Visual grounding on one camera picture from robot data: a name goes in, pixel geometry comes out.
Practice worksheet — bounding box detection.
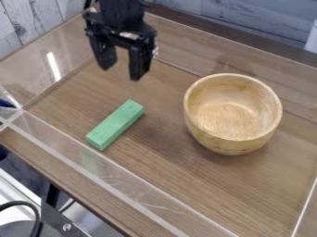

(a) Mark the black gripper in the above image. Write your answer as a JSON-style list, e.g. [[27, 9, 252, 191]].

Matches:
[[83, 6, 158, 81]]

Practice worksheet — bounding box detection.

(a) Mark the green rectangular block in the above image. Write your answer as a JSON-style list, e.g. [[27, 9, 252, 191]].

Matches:
[[86, 99, 145, 151]]

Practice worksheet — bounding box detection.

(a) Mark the brown wooden bowl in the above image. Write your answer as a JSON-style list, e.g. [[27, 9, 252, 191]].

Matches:
[[184, 73, 283, 156]]

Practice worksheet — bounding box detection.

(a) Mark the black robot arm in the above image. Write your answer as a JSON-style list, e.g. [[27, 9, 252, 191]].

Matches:
[[83, 0, 158, 81]]

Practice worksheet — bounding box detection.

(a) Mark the black table leg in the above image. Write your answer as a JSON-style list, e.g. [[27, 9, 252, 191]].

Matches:
[[46, 184, 61, 208]]

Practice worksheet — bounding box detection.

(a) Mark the clear acrylic tray wall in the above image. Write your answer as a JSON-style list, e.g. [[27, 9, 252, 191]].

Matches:
[[0, 95, 237, 237]]

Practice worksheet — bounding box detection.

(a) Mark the black cable loop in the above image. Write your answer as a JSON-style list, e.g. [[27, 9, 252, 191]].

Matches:
[[0, 200, 45, 237]]

